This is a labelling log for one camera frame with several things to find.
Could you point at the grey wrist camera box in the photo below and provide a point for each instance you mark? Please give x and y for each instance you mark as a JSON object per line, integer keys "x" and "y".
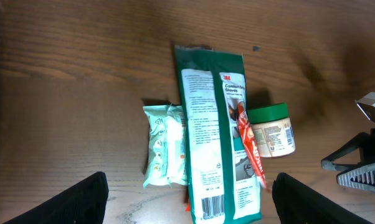
{"x": 367, "y": 105}

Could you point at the teal packet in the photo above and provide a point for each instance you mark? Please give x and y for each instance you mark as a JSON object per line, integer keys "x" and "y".
{"x": 166, "y": 147}

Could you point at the small red sachet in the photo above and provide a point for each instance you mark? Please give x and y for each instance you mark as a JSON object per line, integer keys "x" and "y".
{"x": 250, "y": 145}

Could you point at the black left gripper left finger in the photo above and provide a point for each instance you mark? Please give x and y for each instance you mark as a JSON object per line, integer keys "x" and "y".
{"x": 84, "y": 202}

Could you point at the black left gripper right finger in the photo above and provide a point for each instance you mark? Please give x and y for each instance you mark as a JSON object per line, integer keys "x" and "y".
{"x": 297, "y": 203}

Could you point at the green lid spice jar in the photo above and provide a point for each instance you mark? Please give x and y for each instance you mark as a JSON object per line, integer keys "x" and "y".
{"x": 273, "y": 130}

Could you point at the white green packet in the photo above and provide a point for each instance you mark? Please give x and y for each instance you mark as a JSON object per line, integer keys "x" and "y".
{"x": 222, "y": 185}

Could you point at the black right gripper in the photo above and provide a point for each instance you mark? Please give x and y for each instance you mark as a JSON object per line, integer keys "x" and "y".
{"x": 361, "y": 178}

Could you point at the red snack packet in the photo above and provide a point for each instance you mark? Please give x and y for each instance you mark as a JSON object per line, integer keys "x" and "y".
{"x": 188, "y": 207}

